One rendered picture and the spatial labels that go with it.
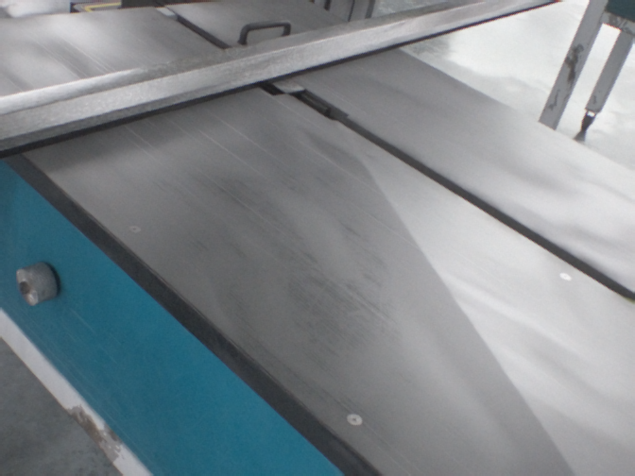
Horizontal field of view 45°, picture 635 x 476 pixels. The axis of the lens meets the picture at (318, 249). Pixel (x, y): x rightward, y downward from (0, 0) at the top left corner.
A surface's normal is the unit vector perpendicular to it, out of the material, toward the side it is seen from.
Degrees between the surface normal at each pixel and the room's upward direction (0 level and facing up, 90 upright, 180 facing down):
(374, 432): 0
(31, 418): 0
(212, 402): 90
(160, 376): 90
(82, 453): 0
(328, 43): 75
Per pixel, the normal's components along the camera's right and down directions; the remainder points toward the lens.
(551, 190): 0.22, -0.80
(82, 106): 0.80, 0.26
